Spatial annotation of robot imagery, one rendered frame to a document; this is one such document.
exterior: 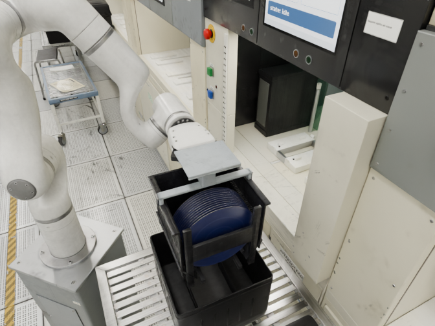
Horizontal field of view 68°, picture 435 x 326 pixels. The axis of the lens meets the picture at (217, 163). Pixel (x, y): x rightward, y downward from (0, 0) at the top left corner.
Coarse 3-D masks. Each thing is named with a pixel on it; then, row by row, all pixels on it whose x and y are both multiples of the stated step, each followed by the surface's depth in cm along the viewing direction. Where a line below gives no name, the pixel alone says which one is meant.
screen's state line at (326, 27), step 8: (272, 8) 84; (280, 8) 81; (288, 8) 79; (280, 16) 82; (288, 16) 79; (296, 16) 77; (304, 16) 74; (312, 16) 72; (296, 24) 77; (304, 24) 75; (312, 24) 73; (320, 24) 70; (328, 24) 68; (320, 32) 71; (328, 32) 69
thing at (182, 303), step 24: (168, 264) 108; (216, 264) 108; (264, 264) 90; (168, 288) 83; (192, 288) 101; (216, 288) 101; (240, 288) 101; (264, 288) 88; (192, 312) 79; (216, 312) 84; (240, 312) 90
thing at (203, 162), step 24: (216, 144) 74; (192, 168) 67; (216, 168) 67; (240, 168) 83; (168, 192) 72; (192, 192) 89; (240, 192) 84; (168, 216) 70; (264, 216) 75; (168, 240) 80; (216, 240) 73; (240, 240) 77; (192, 264) 74; (240, 264) 84
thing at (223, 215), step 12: (204, 216) 70; (216, 216) 72; (228, 216) 74; (240, 216) 75; (192, 228) 71; (204, 228) 72; (216, 228) 74; (228, 228) 76; (240, 228) 78; (192, 240) 73; (204, 240) 75; (228, 252) 82; (204, 264) 81
